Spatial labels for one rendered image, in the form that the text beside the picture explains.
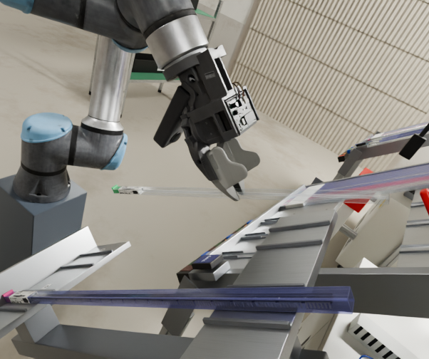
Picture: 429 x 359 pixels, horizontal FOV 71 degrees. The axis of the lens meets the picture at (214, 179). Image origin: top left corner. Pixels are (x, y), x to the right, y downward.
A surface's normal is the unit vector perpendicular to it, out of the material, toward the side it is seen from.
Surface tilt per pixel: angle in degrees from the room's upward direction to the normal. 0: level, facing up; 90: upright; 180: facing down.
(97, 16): 95
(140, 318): 0
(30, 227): 90
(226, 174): 99
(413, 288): 90
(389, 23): 90
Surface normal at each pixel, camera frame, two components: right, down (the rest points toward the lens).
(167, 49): -0.29, 0.40
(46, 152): 0.28, 0.61
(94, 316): 0.35, -0.78
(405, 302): -0.58, 0.25
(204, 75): -0.50, 0.46
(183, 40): 0.20, 0.19
